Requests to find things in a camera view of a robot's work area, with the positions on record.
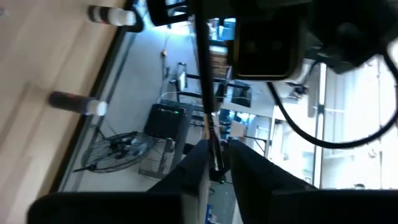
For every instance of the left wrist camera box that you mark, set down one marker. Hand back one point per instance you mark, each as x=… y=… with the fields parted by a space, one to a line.
x=264 y=46

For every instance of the brown striped paint bottle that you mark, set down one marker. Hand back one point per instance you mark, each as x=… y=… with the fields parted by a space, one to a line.
x=109 y=15

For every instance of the black floor fan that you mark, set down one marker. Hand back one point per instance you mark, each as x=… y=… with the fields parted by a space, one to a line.
x=118 y=152

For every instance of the dark brown paint bottle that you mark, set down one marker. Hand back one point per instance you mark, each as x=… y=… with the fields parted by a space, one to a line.
x=74 y=103

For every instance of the thin dark paintbrush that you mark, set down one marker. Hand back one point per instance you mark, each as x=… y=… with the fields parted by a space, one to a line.
x=203 y=62

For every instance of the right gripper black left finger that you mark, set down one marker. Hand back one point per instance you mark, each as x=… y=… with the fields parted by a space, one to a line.
x=174 y=186

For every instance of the black computer case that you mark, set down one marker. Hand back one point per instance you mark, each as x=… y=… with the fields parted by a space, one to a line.
x=164 y=121

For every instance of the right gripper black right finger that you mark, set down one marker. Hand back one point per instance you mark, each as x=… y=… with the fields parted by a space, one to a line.
x=264 y=189

